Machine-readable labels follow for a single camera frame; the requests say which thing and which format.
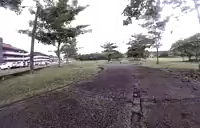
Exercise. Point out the small distant tree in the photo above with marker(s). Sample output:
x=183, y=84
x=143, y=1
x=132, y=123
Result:
x=109, y=50

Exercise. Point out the group of broad trees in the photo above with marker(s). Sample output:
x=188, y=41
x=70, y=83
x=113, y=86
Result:
x=188, y=46

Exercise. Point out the tall thin tree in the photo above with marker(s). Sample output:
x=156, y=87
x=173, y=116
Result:
x=157, y=50

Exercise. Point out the grass strip beside road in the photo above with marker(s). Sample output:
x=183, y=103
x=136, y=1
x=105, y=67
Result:
x=38, y=81

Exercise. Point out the grey road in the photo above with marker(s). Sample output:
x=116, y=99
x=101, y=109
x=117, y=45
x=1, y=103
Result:
x=4, y=71

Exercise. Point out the grass field with trees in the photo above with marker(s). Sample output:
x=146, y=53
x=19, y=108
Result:
x=174, y=63

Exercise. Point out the tree with spreading crown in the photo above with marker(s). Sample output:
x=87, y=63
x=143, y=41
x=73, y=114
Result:
x=58, y=53

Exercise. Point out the row of parked cars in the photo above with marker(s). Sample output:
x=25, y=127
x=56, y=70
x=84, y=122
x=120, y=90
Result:
x=1, y=66

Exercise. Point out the broad dark tree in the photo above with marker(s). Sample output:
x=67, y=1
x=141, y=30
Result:
x=138, y=46

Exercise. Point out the multi-storey building with red roof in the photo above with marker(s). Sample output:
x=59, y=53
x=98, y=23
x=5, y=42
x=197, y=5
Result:
x=11, y=53

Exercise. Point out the distant dark hedge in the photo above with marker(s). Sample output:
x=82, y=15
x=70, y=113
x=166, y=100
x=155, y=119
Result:
x=94, y=56

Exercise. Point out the tall tree with leaning trunk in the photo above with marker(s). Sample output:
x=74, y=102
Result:
x=32, y=50

